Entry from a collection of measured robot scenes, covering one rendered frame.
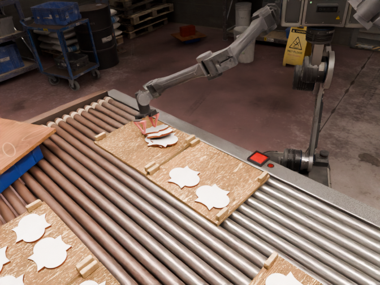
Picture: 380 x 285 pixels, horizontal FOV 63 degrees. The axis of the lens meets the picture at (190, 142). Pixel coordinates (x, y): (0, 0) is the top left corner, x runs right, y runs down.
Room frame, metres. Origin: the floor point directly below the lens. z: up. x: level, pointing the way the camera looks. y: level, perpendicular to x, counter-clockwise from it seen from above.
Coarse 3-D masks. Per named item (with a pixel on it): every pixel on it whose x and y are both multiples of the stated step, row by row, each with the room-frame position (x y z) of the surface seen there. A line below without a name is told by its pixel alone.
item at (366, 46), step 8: (352, 32) 4.99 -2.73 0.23; (360, 32) 4.87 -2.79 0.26; (368, 32) 4.79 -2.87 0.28; (376, 32) 4.73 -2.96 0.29; (352, 40) 4.92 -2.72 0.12; (360, 40) 4.87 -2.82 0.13; (368, 40) 4.79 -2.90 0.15; (376, 40) 4.71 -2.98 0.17; (352, 48) 4.90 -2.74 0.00; (360, 48) 4.83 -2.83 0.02; (368, 48) 4.75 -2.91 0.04; (376, 48) 4.71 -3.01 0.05
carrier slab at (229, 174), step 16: (176, 160) 1.14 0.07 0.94; (192, 160) 1.13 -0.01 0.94; (208, 160) 1.12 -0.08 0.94; (224, 160) 1.12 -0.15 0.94; (160, 176) 1.03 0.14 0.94; (208, 176) 1.01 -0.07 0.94; (224, 176) 1.00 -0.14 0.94; (240, 176) 1.00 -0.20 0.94; (256, 176) 0.99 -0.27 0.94; (176, 192) 0.93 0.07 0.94; (192, 192) 0.92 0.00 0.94; (240, 192) 0.90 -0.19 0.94; (192, 208) 0.84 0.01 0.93
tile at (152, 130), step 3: (159, 126) 1.40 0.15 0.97; (162, 126) 1.39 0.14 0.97; (165, 126) 1.38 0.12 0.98; (168, 126) 1.37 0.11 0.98; (147, 129) 1.39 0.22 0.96; (150, 129) 1.37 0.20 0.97; (153, 129) 1.36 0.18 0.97; (156, 129) 1.35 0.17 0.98; (159, 129) 1.33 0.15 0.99; (162, 129) 1.34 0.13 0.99; (165, 129) 1.34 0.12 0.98; (141, 132) 1.37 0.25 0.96; (147, 132) 1.33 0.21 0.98; (150, 132) 1.33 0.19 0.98; (153, 132) 1.32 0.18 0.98; (156, 132) 1.32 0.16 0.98
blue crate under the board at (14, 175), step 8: (32, 152) 1.21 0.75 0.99; (40, 152) 1.25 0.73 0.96; (24, 160) 1.17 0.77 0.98; (32, 160) 1.20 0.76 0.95; (16, 168) 1.12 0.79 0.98; (24, 168) 1.15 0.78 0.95; (0, 176) 1.05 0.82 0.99; (8, 176) 1.08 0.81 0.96; (16, 176) 1.11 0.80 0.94; (0, 184) 1.03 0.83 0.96; (8, 184) 1.06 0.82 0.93; (0, 192) 1.02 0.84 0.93
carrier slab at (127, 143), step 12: (120, 132) 1.42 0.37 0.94; (132, 132) 1.41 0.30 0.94; (180, 132) 1.37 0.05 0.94; (96, 144) 1.33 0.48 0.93; (108, 144) 1.31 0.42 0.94; (120, 144) 1.30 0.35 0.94; (132, 144) 1.30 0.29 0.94; (144, 144) 1.29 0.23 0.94; (180, 144) 1.27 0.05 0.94; (120, 156) 1.20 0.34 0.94; (132, 156) 1.20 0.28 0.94; (144, 156) 1.19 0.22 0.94; (156, 156) 1.18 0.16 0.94; (168, 156) 1.18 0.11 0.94; (132, 168) 1.12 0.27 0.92
